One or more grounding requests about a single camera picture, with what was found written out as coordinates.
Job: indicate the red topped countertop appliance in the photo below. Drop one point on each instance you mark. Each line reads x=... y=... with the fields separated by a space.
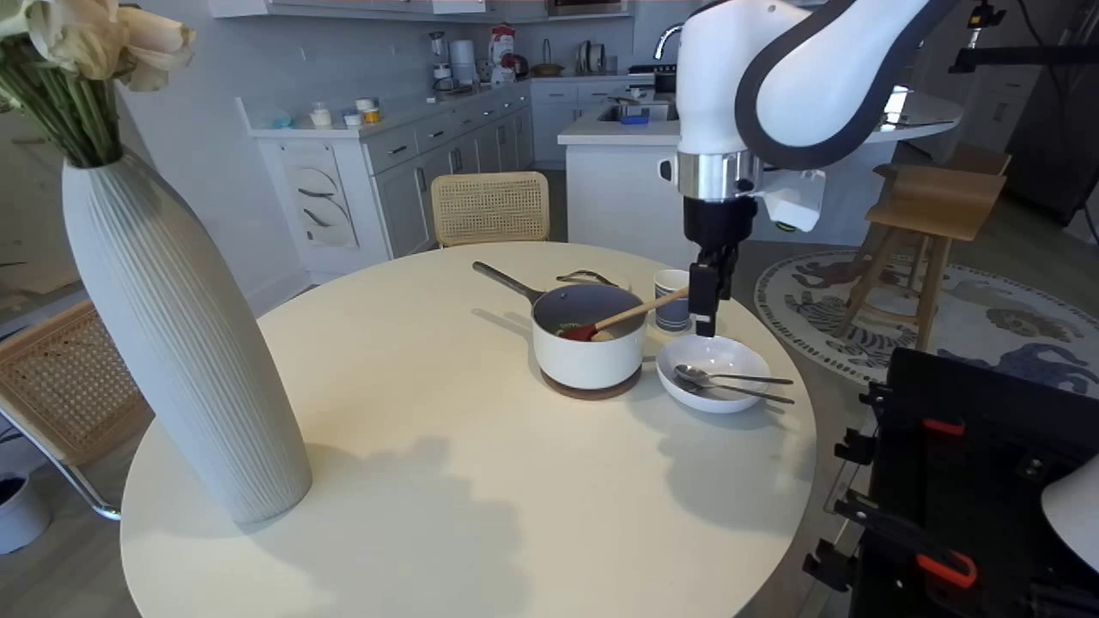
x=504 y=51

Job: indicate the white kitchen base cabinet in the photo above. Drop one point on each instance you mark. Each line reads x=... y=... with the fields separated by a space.
x=332 y=194

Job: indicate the wooden spatula with red tip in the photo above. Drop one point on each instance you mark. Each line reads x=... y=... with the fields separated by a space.
x=624 y=315

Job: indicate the round patterned rug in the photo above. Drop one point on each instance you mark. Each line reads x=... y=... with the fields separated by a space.
x=983 y=320

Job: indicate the cream flower bouquet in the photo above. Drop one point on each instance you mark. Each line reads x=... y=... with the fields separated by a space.
x=80 y=45

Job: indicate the chrome arched faucet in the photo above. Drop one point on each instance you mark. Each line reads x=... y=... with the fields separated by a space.
x=665 y=40

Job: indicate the small orange jar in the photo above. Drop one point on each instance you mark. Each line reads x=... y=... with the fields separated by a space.
x=368 y=112

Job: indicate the small white jar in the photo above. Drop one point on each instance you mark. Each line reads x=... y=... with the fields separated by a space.
x=320 y=117

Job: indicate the white round floor pot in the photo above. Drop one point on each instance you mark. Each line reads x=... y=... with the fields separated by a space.
x=22 y=518

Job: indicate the wooden bar stool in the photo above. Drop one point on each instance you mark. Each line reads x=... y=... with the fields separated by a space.
x=932 y=199

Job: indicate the tall ribbed grey vase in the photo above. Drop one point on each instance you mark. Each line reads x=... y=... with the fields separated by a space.
x=184 y=346

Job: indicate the dark tall cabinet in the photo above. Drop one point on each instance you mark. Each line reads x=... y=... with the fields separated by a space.
x=1052 y=138

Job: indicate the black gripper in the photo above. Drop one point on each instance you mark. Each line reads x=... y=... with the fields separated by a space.
x=718 y=228

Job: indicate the black perforated robot cart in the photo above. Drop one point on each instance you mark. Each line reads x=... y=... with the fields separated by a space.
x=983 y=503

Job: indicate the white countertop container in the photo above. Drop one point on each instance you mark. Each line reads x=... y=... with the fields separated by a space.
x=466 y=64

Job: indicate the white kitchen island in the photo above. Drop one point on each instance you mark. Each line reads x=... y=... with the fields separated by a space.
x=607 y=182

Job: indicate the blue and white cup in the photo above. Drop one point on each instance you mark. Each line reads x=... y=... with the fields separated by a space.
x=672 y=315

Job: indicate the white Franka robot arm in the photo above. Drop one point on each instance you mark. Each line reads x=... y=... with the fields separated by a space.
x=824 y=79

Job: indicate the wicker back chair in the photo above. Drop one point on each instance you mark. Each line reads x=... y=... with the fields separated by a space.
x=489 y=208
x=69 y=388

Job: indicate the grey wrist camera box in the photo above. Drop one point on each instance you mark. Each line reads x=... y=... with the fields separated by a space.
x=790 y=199

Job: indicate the silver metal spoon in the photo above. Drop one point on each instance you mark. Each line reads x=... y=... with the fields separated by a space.
x=756 y=375

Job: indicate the black camera stand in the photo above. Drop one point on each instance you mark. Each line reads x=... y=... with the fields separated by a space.
x=1019 y=51

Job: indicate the white ceramic bowl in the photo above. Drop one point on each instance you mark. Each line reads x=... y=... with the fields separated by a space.
x=734 y=352

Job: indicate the clear glass bottle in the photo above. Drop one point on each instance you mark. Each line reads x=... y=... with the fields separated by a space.
x=440 y=64

